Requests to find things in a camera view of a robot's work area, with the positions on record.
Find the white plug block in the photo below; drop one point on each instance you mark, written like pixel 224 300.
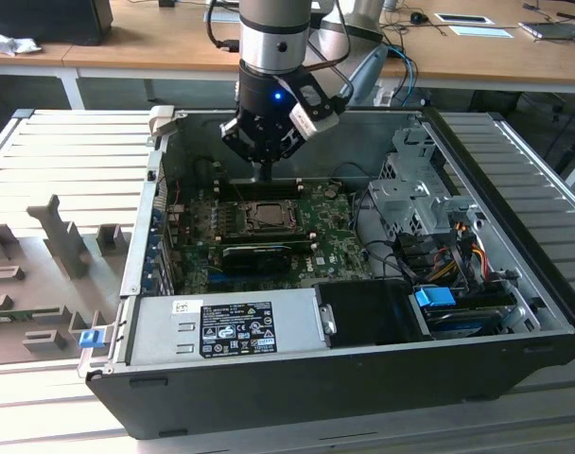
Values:
pixel 384 98

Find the blue case clip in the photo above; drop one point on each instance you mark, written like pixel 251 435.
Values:
pixel 90 338

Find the black RAM slot bank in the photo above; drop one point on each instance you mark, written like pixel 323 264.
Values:
pixel 287 189
pixel 268 241

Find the silver power supply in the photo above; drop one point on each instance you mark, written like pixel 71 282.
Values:
pixel 164 331

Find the black graphics card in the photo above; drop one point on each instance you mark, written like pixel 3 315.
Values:
pixel 254 260

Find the black PC case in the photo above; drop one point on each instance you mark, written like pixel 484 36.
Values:
pixel 316 392

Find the silver drive cage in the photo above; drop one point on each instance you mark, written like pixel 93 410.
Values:
pixel 401 203

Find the white cup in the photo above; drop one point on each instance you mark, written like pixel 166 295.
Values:
pixel 390 5

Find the crumpled white paper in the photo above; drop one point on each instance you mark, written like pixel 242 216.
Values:
pixel 13 45

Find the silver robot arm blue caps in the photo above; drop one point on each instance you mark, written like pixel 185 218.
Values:
pixel 273 38

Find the hard disk in blue carrier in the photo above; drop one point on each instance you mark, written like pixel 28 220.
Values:
pixel 434 298

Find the CPU socket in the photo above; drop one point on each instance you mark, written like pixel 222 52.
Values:
pixel 278 231

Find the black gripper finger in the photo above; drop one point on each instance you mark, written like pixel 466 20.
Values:
pixel 233 137
pixel 290 146

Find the grey-brown parts rack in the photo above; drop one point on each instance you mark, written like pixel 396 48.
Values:
pixel 37 265

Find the small black box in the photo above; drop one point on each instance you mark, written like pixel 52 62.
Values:
pixel 167 3

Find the white camera on black bracket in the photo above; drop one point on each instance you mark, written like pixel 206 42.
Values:
pixel 316 123

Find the black computer mouse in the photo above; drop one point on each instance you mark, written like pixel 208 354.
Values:
pixel 417 18

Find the green RAM stick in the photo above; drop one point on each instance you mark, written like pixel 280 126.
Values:
pixel 13 316

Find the blue expansion slot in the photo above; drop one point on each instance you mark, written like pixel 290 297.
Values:
pixel 221 280

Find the black computer tower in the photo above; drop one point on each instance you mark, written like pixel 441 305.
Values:
pixel 46 19

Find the wooden desk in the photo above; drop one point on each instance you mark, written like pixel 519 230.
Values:
pixel 150 52
pixel 51 56

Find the green motherboard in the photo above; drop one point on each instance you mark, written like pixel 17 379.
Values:
pixel 335 255

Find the beige case latch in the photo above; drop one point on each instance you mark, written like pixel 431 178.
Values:
pixel 161 120

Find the grey laptop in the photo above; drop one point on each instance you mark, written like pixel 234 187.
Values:
pixel 552 30

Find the pale blue teach pendant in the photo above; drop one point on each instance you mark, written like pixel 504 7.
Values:
pixel 370 71

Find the silver CPU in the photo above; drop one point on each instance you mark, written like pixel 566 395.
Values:
pixel 272 215

